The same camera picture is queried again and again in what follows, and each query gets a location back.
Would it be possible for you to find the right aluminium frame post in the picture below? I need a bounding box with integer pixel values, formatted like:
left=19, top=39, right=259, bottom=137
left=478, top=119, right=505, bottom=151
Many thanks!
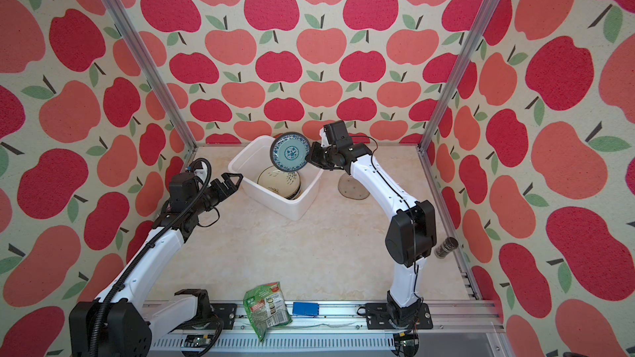
left=417, top=0, right=500, bottom=157

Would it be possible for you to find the dark spice jar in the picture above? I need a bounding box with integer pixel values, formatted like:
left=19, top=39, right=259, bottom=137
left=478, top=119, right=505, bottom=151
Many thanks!
left=434, top=236, right=459, bottom=259

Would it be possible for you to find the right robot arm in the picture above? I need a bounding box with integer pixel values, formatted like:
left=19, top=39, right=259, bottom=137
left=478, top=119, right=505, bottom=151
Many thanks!
left=307, top=121, right=437, bottom=329

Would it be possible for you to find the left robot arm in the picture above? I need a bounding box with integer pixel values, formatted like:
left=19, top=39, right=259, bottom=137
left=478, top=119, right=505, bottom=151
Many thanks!
left=69, top=168, right=243, bottom=356

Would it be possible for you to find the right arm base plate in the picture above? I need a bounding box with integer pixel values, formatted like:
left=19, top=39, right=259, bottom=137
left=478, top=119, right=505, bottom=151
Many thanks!
left=357, top=301, right=434, bottom=332

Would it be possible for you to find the smoky translucent glass plate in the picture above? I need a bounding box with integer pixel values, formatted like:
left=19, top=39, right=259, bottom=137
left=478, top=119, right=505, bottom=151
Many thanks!
left=337, top=174, right=370, bottom=200

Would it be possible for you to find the front aluminium rail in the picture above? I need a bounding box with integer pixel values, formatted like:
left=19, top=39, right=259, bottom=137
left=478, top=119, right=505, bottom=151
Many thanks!
left=143, top=297, right=513, bottom=356

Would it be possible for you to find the left aluminium frame post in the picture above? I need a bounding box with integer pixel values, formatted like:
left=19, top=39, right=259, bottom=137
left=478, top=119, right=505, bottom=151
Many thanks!
left=101, top=0, right=198, bottom=155

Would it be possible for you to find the green snack packet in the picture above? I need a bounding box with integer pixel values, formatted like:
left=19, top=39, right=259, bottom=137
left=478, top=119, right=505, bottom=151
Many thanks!
left=243, top=282, right=293, bottom=343

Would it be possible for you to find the aluminium frame post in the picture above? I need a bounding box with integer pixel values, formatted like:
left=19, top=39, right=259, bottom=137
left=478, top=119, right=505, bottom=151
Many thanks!
left=101, top=0, right=198, bottom=155
left=417, top=0, right=500, bottom=157

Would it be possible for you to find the white plastic bin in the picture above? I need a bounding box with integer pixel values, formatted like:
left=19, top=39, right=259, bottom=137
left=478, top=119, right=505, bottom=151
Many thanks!
left=228, top=136, right=323, bottom=221

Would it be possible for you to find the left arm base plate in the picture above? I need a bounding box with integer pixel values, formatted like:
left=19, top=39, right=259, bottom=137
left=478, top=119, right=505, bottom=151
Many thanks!
left=167, top=301, right=238, bottom=331

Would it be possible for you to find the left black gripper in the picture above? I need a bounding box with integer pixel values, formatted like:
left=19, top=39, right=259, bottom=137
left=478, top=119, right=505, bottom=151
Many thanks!
left=190, top=172, right=244, bottom=215

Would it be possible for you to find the blue green patterned plate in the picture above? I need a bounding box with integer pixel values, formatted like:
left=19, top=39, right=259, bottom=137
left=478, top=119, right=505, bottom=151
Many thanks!
left=270, top=132, right=310, bottom=173

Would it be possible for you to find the beige bamboo print plate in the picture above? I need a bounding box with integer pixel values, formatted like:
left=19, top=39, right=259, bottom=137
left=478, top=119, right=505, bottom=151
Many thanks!
left=257, top=165, right=302, bottom=200

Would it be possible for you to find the blue box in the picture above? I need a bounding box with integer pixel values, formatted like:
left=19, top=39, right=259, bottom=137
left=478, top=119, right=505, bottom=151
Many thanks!
left=292, top=301, right=319, bottom=317

